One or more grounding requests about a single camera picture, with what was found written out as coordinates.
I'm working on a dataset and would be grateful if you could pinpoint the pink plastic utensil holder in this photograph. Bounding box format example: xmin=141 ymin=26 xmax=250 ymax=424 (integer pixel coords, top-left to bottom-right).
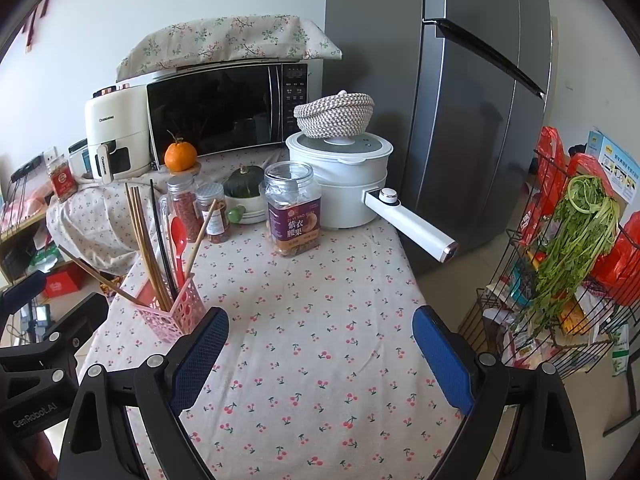
xmin=134 ymin=272 xmax=209 ymax=344

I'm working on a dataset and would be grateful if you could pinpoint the red plastic spoon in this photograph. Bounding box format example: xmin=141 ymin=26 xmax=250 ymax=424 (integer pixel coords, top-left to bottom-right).
xmin=169 ymin=215 xmax=190 ymax=288

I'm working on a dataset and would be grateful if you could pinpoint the red hanging wall string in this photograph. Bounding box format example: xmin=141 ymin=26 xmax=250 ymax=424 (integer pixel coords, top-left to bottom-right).
xmin=22 ymin=0 xmax=68 ymax=56

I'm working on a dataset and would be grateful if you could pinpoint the large clear jar purple label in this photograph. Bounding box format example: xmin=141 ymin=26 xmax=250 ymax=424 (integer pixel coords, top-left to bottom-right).
xmin=263 ymin=161 xmax=322 ymax=258

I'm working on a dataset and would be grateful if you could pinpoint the clear container with dark lid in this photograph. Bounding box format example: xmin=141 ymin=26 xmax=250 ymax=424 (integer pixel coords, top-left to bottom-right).
xmin=67 ymin=139 xmax=94 ymax=178

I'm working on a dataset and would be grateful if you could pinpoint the grey refrigerator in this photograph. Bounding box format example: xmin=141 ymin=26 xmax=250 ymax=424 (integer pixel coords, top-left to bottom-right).
xmin=324 ymin=0 xmax=556 ymax=276

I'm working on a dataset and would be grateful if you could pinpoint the tall jar with silver lid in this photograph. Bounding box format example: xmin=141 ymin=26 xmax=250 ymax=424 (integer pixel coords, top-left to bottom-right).
xmin=166 ymin=175 xmax=203 ymax=243

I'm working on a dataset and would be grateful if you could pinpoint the orange mandarin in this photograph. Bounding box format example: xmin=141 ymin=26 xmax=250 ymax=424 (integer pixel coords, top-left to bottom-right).
xmin=164 ymin=131 xmax=197 ymax=172

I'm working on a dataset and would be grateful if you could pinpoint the red plastic bag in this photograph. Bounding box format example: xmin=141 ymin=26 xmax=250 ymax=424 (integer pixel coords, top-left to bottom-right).
xmin=590 ymin=210 xmax=640 ymax=307
xmin=517 ymin=126 xmax=572 ymax=247

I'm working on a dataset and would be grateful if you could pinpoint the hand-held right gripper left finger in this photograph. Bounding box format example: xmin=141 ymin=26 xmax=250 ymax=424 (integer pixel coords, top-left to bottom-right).
xmin=57 ymin=306 xmax=231 ymax=480

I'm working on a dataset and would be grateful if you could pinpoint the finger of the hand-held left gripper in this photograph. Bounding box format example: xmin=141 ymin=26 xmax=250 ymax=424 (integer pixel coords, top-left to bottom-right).
xmin=0 ymin=271 xmax=47 ymax=311
xmin=0 ymin=292 xmax=110 ymax=361

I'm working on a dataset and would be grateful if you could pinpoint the bunch of leafy greens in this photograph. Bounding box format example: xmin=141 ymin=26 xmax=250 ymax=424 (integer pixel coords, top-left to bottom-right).
xmin=520 ymin=174 xmax=621 ymax=331

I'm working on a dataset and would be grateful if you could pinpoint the dark green pumpkin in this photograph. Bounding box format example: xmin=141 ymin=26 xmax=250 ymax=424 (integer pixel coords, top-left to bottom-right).
xmin=222 ymin=164 xmax=263 ymax=199

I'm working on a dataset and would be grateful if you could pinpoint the white electric cooking pot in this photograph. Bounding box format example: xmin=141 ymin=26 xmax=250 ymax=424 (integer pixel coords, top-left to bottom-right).
xmin=285 ymin=130 xmax=459 ymax=264

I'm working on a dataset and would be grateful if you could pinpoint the person's left hand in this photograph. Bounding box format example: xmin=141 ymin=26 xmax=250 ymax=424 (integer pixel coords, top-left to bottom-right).
xmin=20 ymin=430 xmax=59 ymax=480

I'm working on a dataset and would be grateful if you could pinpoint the black chopstick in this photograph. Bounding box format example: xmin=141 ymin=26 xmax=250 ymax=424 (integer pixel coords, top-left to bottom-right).
xmin=150 ymin=179 xmax=176 ymax=297
xmin=154 ymin=200 xmax=180 ymax=295

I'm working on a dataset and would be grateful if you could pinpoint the black microwave oven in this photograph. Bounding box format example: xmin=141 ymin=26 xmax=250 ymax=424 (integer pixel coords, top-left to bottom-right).
xmin=146 ymin=58 xmax=325 ymax=157

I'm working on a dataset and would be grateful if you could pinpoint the jar with red label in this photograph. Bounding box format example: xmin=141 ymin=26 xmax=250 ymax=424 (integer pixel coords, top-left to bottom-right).
xmin=45 ymin=156 xmax=79 ymax=203

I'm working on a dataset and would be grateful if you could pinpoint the red box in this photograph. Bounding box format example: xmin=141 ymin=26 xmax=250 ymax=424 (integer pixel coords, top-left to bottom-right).
xmin=42 ymin=262 xmax=89 ymax=302

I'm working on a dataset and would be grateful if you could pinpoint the round wooden coaster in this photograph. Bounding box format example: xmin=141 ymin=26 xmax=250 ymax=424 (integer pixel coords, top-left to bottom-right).
xmin=161 ymin=161 xmax=202 ymax=177

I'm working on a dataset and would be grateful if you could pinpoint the floral cloth cover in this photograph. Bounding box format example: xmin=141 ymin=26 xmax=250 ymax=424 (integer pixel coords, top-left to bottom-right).
xmin=115 ymin=15 xmax=343 ymax=83

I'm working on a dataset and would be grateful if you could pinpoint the pink cloth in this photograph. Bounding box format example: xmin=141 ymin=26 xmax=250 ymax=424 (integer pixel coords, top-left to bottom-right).
xmin=0 ymin=195 xmax=51 ymax=226

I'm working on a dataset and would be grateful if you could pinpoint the black power strip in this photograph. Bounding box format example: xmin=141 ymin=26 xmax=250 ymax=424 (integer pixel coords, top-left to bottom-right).
xmin=10 ymin=155 xmax=43 ymax=183

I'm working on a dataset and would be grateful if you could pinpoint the short jar with silver lid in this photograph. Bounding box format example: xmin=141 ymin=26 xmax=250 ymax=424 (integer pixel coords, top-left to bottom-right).
xmin=196 ymin=181 xmax=232 ymax=244

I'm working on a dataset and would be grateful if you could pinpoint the woven rope basket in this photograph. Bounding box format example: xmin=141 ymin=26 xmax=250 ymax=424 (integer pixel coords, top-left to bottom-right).
xmin=293 ymin=89 xmax=376 ymax=140

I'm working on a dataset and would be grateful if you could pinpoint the white bowl with green handles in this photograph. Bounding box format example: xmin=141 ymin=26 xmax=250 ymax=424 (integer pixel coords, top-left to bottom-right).
xmin=225 ymin=195 xmax=268 ymax=225

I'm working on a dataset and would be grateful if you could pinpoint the cream air fryer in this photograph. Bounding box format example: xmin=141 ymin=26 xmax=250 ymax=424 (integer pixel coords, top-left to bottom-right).
xmin=84 ymin=84 xmax=153 ymax=182

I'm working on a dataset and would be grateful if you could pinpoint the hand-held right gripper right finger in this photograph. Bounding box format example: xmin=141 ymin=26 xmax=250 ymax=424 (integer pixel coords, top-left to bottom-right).
xmin=411 ymin=305 xmax=588 ymax=480

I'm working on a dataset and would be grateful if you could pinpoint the blue and white box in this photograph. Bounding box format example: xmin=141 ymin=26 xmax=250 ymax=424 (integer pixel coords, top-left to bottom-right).
xmin=585 ymin=127 xmax=640 ymax=211

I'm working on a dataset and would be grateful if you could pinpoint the cherry print tablecloth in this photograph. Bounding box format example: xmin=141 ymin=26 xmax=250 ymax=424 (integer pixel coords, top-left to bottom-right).
xmin=46 ymin=147 xmax=463 ymax=480

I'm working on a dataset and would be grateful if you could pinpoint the brown wooden chopstick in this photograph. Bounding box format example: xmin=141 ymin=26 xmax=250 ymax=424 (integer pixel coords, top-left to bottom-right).
xmin=130 ymin=185 xmax=171 ymax=311
xmin=125 ymin=186 xmax=167 ymax=312
xmin=57 ymin=245 xmax=147 ymax=307
xmin=136 ymin=186 xmax=174 ymax=310

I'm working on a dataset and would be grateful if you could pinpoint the black wire rack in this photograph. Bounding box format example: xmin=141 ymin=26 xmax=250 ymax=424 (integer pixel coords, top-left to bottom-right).
xmin=457 ymin=125 xmax=640 ymax=436

